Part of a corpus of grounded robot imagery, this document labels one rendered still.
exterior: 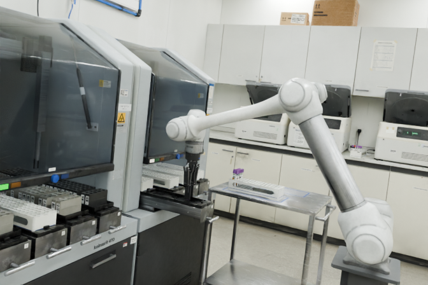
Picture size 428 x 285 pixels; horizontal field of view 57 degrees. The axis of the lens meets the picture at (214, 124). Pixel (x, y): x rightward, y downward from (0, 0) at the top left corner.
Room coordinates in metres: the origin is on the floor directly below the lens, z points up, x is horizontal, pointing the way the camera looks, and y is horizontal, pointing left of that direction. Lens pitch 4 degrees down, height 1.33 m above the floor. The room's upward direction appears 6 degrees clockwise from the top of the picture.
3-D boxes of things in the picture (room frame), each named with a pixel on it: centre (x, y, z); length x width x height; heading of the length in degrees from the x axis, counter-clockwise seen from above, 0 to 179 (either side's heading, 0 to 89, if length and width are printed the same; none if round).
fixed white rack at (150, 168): (2.31, 0.25, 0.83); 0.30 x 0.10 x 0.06; 65
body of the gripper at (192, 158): (1.95, 0.09, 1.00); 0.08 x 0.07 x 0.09; 155
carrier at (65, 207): (1.49, 0.52, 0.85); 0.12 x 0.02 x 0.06; 156
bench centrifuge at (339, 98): (4.19, -1.14, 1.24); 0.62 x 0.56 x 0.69; 155
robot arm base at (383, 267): (1.65, -0.72, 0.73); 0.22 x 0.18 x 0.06; 155
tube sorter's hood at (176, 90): (2.30, 0.41, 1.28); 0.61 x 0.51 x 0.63; 155
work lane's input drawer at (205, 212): (1.98, 0.28, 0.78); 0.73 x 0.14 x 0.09; 65
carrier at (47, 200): (1.52, 0.58, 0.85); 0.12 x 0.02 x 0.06; 155
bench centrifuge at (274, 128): (4.44, -0.61, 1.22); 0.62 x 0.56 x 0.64; 153
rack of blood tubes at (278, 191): (2.15, -0.27, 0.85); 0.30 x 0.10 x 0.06; 63
